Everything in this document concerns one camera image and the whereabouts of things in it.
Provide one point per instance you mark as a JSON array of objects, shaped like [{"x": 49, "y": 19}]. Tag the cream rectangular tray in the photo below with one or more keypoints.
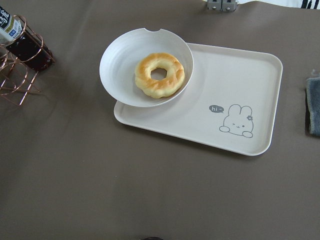
[{"x": 230, "y": 102}]

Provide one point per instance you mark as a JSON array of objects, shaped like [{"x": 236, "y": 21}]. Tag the tea bottle in rack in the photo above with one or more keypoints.
[{"x": 23, "y": 42}]

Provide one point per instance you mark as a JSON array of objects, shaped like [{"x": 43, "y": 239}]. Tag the glazed donut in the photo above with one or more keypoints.
[{"x": 159, "y": 75}]

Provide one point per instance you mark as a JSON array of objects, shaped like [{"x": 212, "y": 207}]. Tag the white round plate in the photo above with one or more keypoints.
[{"x": 119, "y": 60}]

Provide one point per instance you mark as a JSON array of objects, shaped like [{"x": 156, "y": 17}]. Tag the grey folded cloth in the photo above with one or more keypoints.
[{"x": 312, "y": 103}]

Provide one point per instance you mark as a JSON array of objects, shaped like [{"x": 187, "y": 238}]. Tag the aluminium frame post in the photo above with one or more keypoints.
[{"x": 222, "y": 5}]

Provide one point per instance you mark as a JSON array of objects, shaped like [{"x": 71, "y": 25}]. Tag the copper wire bottle rack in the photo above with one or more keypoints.
[{"x": 17, "y": 80}]

